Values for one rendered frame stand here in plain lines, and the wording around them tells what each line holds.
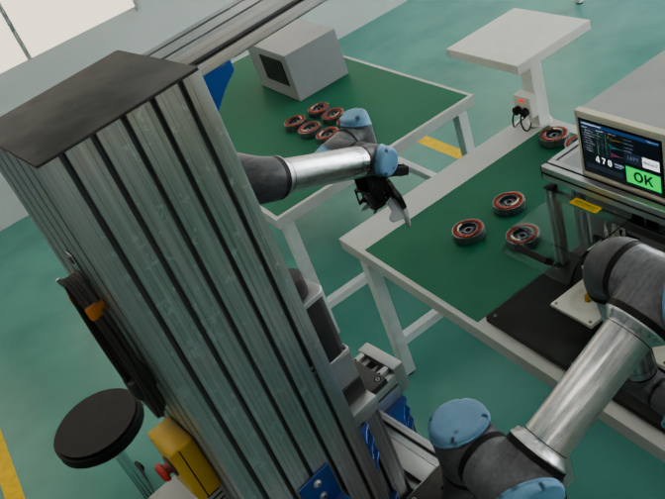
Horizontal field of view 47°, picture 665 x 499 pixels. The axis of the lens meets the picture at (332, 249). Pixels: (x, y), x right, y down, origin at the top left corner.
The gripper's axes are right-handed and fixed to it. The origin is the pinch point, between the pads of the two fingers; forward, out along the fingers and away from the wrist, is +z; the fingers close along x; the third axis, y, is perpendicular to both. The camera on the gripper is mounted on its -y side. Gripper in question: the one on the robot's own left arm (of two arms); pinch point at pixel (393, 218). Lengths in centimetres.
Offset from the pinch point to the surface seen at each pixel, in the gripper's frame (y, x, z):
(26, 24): -47, -410, -7
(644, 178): -39, 54, -2
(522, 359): -2, 35, 41
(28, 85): -27, -413, 30
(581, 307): -25, 39, 37
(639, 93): -54, 45, -17
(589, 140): -41, 37, -8
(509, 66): -77, -18, -4
